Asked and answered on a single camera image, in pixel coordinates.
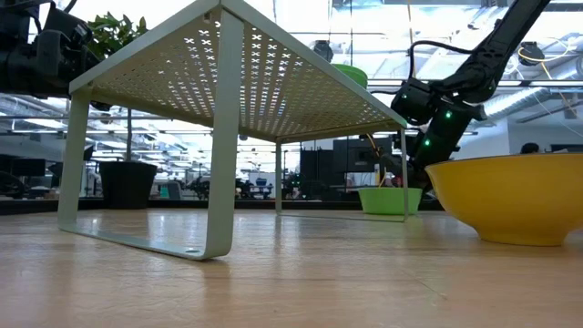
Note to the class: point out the green plastic mini bowl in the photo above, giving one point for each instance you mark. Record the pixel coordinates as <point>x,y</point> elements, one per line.
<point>348,66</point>
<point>354,78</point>
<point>389,201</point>

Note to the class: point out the yellow bowl with patterned inside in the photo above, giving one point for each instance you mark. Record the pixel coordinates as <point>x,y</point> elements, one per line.
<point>514,200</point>

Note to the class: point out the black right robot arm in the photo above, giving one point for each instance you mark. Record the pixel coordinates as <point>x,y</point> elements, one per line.
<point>483,68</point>

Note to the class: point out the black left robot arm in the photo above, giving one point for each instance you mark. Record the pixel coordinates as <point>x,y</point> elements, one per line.
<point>18,64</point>

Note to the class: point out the green leafy plant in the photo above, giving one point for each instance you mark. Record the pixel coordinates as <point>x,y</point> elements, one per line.
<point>114,32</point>

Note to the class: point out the person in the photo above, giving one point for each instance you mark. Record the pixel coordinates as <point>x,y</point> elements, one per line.
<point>529,148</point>

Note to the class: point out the black plant pot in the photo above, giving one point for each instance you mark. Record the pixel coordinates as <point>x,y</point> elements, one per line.
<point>127,184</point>

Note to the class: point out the pale green perforated metal shelf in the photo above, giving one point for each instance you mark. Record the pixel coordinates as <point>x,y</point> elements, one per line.
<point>228,136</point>

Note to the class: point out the silver ventilation duct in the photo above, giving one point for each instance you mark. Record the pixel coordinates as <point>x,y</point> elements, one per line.
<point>514,102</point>

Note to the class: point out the black aluminium table frame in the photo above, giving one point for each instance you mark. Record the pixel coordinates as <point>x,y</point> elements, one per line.
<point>45,206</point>

